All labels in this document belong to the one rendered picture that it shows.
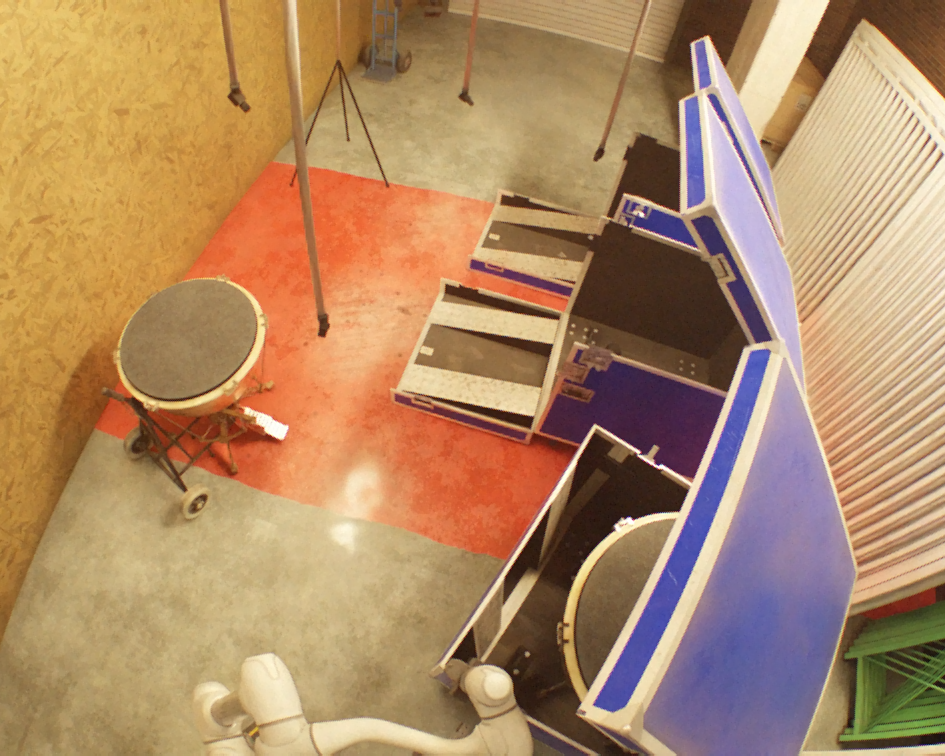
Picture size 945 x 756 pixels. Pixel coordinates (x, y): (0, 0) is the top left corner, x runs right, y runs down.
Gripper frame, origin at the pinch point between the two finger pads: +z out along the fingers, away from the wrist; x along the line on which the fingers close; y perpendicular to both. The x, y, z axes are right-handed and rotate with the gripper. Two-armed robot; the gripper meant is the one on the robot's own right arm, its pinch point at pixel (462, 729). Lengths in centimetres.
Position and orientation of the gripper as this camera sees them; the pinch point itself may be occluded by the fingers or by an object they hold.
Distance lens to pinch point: 193.8
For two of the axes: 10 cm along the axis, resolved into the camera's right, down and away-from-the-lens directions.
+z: 5.4, -6.7, 5.1
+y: 8.3, 5.1, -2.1
